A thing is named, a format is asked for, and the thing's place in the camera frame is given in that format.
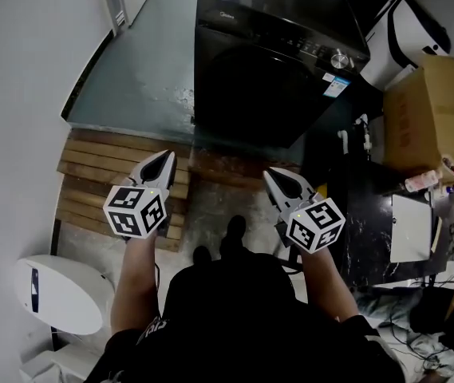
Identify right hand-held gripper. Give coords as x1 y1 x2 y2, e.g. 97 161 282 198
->
262 167 346 254

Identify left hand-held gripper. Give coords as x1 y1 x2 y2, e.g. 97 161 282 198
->
102 148 179 241

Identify person's left forearm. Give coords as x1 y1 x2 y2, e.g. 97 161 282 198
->
109 231 162 337

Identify person's right forearm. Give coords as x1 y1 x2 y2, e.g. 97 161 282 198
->
296 245 361 325

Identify black washing machine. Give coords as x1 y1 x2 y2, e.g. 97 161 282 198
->
192 0 372 151

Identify person's right black shoe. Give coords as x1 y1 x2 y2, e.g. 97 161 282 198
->
219 215 247 255

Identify person's black shoe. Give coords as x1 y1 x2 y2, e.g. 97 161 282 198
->
191 245 214 269
219 215 247 255

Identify dark brown wooden step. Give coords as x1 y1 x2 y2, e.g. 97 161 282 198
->
188 145 306 191

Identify wooden slat platform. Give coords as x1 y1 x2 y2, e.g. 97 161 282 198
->
56 128 194 254

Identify white water pipe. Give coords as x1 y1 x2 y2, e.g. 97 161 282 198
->
337 129 350 157

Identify black marble counter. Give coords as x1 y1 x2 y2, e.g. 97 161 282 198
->
340 165 454 289

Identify person's left black shoe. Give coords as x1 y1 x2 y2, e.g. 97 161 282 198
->
191 245 214 269

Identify white water valve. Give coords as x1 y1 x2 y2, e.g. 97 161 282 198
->
358 113 373 153

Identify blue white appliance label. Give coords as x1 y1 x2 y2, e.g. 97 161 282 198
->
322 72 350 95

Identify white rectangular board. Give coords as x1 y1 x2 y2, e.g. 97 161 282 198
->
389 192 436 263

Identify small bottles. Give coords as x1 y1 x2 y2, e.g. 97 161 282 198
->
404 172 439 193

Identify person's black clothing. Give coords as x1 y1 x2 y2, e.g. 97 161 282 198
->
85 249 409 383

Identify white oval appliance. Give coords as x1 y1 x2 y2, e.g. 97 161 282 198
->
14 253 113 336

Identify brown cardboard box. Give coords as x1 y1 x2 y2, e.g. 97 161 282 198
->
381 55 454 193

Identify white box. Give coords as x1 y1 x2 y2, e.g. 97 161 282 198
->
18 341 106 383

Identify white appliance with black strap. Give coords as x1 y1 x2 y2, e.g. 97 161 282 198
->
364 0 453 91

